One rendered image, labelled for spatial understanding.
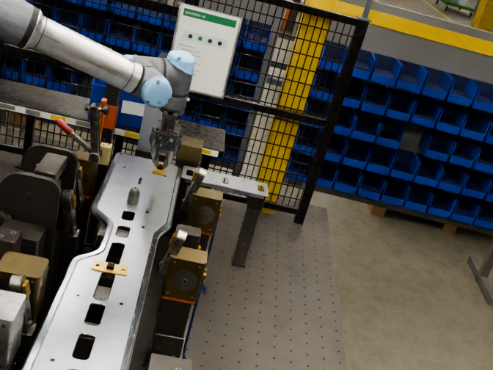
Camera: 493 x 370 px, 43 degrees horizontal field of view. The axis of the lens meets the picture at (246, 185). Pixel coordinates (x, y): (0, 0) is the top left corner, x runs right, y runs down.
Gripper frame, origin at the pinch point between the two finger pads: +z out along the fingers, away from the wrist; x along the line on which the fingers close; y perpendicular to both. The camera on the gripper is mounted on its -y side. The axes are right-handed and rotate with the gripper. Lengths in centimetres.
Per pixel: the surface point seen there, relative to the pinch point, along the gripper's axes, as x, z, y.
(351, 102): 89, 26, -151
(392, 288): 144, 122, -123
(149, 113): -7.9, -1.8, -27.0
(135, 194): -4.7, 3.4, 14.3
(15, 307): -17, -11, 79
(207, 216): 16.8, 8.7, 9.4
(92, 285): -8, 3, 55
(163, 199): 3.2, 7.5, 7.4
